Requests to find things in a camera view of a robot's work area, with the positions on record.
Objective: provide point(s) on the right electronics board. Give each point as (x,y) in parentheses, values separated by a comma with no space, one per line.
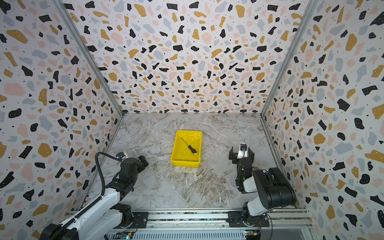
(253,235)

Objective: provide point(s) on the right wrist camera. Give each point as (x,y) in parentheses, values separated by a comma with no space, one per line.
(243,151)

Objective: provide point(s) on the electronics board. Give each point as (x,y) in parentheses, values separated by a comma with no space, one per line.
(253,235)
(124,236)

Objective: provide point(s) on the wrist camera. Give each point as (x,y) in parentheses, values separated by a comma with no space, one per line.
(243,151)
(121,156)

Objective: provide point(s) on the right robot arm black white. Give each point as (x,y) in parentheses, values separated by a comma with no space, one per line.
(271,187)

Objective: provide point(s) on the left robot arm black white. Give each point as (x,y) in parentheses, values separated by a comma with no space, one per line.
(105,212)

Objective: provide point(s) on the yellow plastic bin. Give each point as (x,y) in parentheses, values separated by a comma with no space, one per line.
(181,154)

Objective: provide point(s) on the screwdriver black yellow handle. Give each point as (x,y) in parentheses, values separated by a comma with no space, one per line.
(194,152)

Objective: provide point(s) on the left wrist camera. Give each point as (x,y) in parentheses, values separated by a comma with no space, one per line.
(121,156)

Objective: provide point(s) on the right aluminium corner post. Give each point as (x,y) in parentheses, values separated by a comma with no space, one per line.
(290,54)

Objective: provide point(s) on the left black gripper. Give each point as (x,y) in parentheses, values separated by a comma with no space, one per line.
(141,166)

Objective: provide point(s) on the aluminium corner post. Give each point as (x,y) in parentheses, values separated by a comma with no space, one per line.
(65,16)
(290,54)

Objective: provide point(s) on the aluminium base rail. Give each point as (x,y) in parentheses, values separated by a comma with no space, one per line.
(214,224)

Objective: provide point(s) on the left aluminium corner post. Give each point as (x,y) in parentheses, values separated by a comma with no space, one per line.
(65,16)

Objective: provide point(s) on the left electronics board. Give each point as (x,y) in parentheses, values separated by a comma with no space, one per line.
(124,236)

